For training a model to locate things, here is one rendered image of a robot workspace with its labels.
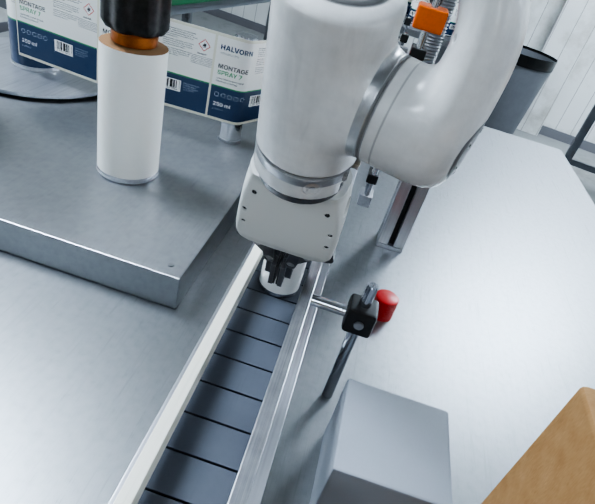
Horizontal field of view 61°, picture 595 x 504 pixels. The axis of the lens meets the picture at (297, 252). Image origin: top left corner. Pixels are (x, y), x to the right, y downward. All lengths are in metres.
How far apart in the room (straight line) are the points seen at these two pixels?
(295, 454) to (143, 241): 0.32
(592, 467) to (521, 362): 0.53
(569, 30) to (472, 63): 4.84
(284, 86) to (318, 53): 0.04
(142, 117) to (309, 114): 0.42
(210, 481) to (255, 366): 0.13
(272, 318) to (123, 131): 0.34
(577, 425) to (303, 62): 0.24
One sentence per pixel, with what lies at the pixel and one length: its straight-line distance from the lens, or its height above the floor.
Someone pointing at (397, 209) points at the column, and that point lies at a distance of 0.84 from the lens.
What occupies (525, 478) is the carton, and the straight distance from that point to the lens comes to 0.31.
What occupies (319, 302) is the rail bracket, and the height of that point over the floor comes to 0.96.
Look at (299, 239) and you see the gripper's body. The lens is 0.47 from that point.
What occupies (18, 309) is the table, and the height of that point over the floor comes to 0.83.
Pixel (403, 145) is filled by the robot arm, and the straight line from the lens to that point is 0.33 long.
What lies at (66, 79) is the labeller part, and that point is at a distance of 1.10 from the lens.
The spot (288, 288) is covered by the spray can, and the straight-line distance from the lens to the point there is 0.61.
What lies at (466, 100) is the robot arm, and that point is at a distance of 0.33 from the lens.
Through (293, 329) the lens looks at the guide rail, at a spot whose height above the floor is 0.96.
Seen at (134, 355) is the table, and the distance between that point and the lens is 0.59.
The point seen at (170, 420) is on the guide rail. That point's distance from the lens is 0.44.
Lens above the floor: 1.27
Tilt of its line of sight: 34 degrees down
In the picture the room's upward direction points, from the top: 16 degrees clockwise
